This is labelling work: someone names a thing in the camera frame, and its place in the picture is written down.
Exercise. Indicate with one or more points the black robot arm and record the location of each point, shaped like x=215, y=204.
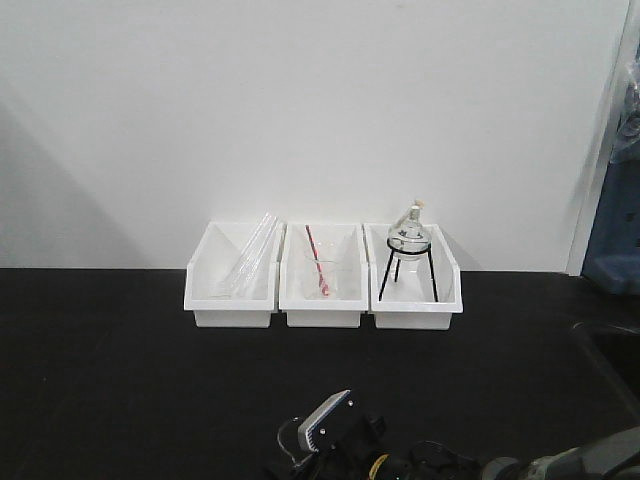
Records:
x=612, y=457

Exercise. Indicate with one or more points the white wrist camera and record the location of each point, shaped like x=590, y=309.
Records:
x=325, y=417

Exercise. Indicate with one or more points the right white storage bin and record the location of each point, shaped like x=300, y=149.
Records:
x=420, y=294

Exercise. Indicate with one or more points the white storage bin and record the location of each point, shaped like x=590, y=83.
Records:
x=420, y=294
x=232, y=278
x=352, y=301

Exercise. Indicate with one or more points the left white storage bin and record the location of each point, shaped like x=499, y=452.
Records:
x=232, y=278

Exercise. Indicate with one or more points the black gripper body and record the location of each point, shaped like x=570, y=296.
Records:
x=360, y=454

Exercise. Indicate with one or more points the red stirring rod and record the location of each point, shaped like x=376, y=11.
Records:
x=322, y=284

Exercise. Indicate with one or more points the middle white storage bin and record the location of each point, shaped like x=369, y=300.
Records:
x=352, y=301

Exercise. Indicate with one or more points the small beaker in bin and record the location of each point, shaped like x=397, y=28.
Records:
x=332, y=265

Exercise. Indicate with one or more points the blue equipment at right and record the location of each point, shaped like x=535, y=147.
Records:
x=612, y=256

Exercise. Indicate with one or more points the black wire tripod stand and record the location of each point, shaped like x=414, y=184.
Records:
x=397, y=255

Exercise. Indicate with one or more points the round glass flask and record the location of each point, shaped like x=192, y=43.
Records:
x=408, y=232

